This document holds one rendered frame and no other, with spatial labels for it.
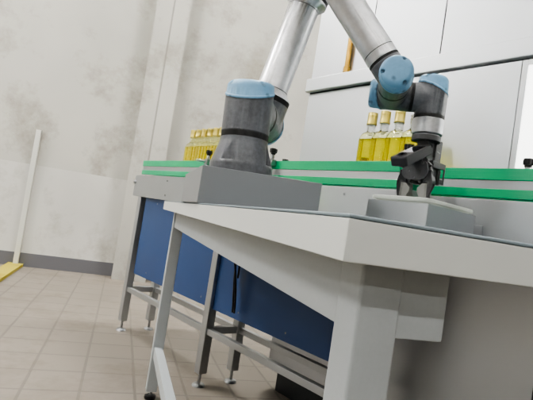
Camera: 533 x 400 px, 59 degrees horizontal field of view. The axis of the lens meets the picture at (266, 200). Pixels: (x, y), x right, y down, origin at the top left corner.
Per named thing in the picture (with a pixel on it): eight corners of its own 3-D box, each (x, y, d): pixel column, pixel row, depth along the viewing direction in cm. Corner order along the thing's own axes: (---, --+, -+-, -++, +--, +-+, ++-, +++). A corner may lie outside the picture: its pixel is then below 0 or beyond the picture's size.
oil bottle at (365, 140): (373, 194, 163) (381, 133, 164) (362, 191, 159) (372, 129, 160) (360, 193, 167) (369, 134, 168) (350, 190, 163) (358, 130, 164)
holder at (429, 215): (481, 248, 122) (485, 218, 123) (423, 238, 105) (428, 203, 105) (423, 239, 135) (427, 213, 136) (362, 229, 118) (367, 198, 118)
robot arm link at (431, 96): (414, 80, 124) (447, 83, 122) (408, 121, 123) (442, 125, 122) (418, 70, 116) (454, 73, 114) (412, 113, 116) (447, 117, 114)
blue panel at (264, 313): (391, 369, 148) (410, 236, 150) (355, 374, 137) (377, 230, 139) (162, 275, 272) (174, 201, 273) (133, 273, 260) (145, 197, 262)
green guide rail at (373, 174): (399, 188, 136) (403, 161, 137) (396, 188, 136) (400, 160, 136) (143, 174, 272) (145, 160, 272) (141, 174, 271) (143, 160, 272)
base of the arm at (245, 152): (221, 167, 103) (227, 123, 103) (200, 171, 116) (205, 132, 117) (281, 178, 109) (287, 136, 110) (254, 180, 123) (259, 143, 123)
